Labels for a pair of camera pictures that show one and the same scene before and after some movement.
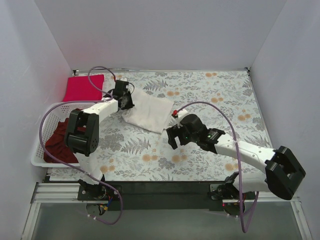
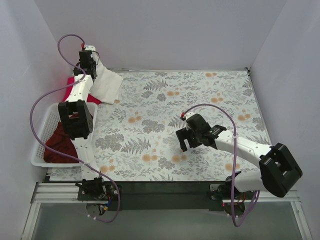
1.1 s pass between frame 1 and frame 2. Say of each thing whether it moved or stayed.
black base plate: stayed
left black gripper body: moved
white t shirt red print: moved
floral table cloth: stayed
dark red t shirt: stayed
